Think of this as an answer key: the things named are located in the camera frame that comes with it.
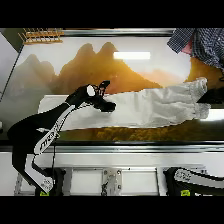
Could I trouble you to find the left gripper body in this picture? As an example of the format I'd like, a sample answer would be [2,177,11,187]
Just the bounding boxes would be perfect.
[93,93,118,113]

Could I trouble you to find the white pants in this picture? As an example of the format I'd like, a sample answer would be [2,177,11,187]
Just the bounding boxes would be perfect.
[37,77,212,132]

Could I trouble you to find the brown clothes hanger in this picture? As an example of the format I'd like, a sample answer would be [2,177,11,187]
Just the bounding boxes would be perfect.
[23,28,65,38]
[19,35,64,46]

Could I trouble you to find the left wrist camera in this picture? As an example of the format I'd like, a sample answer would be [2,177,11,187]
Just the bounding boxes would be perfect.
[97,79,112,96]

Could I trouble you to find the silver frame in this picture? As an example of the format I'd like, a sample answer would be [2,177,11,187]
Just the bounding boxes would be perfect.
[13,28,224,197]

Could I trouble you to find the black cable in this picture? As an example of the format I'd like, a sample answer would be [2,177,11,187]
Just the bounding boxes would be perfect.
[50,132,57,176]

